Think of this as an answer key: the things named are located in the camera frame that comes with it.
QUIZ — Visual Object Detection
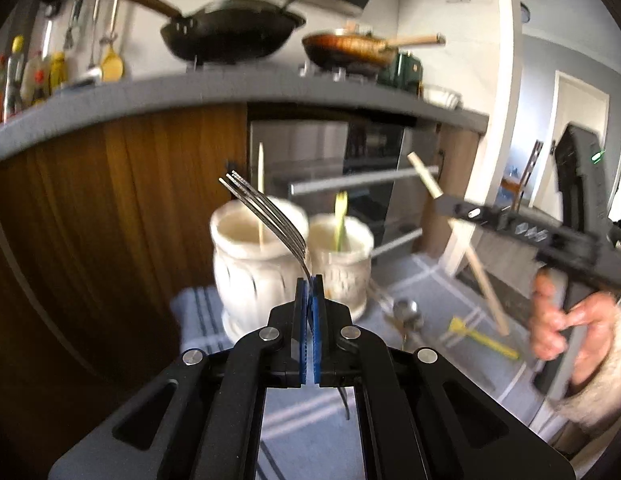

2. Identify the person's right forearm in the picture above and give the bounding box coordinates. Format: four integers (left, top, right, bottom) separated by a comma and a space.
555, 320, 621, 441

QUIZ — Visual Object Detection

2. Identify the large silver spoon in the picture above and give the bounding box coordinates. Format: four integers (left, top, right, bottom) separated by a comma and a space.
369, 280, 425, 343

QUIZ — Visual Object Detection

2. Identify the blue plaid cloth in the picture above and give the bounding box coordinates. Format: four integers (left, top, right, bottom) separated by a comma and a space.
170, 255, 551, 480

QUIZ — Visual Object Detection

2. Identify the silver fork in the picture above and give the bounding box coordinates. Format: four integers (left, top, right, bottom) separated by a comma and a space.
218, 170, 352, 421

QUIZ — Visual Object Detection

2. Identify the orange frying pan wooden handle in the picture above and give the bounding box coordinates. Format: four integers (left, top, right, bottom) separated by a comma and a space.
301, 22, 447, 68

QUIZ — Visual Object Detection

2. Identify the hanging yellow rice spoon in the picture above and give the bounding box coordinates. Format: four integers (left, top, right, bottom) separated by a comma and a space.
99, 0, 125, 83

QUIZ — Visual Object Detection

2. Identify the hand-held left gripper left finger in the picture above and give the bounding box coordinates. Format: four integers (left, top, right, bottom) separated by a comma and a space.
48, 275, 312, 480

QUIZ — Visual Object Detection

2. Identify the black wok wooden handle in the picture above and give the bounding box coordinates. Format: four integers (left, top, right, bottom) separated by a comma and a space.
114, 0, 307, 63

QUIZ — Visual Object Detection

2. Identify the yellow-green plastic utensil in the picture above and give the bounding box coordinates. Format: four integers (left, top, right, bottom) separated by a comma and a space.
335, 191, 349, 251

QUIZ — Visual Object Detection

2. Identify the grey stone kitchen counter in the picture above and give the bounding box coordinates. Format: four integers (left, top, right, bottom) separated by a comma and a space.
0, 67, 491, 161

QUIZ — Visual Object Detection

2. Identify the wooden chopstick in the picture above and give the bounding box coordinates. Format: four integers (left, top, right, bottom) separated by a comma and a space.
258, 142, 265, 248
407, 152, 512, 337

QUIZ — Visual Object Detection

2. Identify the wooden chair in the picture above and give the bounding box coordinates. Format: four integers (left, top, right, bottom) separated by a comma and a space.
511, 140, 544, 211

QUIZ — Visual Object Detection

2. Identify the white plastic jug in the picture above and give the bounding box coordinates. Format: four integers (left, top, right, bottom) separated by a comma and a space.
21, 52, 50, 106

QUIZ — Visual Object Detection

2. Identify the stainless steel oven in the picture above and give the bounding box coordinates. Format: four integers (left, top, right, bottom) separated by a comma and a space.
248, 119, 441, 271

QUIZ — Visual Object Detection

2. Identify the yellow condiment bottle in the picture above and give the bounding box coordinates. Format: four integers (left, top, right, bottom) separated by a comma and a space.
48, 52, 69, 93

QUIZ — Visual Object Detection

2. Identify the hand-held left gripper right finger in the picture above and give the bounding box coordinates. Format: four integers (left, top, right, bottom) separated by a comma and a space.
312, 275, 576, 480

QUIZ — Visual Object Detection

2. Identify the green kitchen appliance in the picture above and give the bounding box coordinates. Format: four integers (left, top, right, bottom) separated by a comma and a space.
378, 52, 424, 95

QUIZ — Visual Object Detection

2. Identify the person's right hand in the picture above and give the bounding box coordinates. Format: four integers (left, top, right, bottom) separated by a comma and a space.
528, 267, 621, 401

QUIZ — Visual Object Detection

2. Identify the white ceramic utensil holder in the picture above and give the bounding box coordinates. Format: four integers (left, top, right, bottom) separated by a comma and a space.
210, 197, 374, 341

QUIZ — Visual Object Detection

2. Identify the clear bottle yellow cap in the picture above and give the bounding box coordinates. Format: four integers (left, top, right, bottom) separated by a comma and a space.
4, 35, 26, 121

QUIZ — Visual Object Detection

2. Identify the white bowl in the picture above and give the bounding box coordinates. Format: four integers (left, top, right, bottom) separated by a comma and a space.
423, 85, 462, 110

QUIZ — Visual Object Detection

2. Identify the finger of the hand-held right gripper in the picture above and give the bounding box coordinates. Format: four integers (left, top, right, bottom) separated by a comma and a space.
435, 195, 566, 257

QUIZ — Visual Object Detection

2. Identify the wooden cabinet door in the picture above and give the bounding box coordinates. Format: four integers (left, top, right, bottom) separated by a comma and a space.
0, 104, 248, 386
0, 200, 106, 461
421, 127, 480, 261

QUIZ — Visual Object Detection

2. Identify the yellow plastic utensil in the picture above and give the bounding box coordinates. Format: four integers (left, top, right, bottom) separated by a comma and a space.
448, 316, 520, 361

